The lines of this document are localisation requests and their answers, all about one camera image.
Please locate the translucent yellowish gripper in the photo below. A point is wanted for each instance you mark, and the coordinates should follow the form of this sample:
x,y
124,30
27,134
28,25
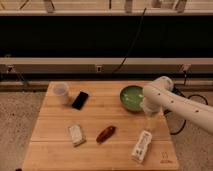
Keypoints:
x,y
151,122

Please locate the green ceramic bowl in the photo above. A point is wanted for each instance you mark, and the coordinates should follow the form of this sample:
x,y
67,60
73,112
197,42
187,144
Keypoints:
x,y
131,98

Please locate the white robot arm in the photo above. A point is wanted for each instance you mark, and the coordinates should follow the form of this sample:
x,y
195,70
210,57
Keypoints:
x,y
158,94

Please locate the white plastic bottle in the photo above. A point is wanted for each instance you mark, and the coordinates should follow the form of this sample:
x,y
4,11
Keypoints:
x,y
140,149

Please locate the brown sausage-shaped object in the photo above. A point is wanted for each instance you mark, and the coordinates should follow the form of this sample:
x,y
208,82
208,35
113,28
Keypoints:
x,y
105,134

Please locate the wooden cutting board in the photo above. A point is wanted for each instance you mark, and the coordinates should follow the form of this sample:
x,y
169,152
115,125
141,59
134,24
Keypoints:
x,y
51,149

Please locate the black smartphone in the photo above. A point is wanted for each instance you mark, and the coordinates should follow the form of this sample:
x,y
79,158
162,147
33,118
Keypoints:
x,y
80,100

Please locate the white wrapped packet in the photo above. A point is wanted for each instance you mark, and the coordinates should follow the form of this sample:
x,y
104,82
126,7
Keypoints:
x,y
76,134

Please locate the white plastic cup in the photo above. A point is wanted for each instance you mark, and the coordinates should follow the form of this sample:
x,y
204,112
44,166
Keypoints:
x,y
61,91

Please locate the white wall outlet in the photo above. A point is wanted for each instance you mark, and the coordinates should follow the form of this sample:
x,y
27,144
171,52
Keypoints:
x,y
99,68

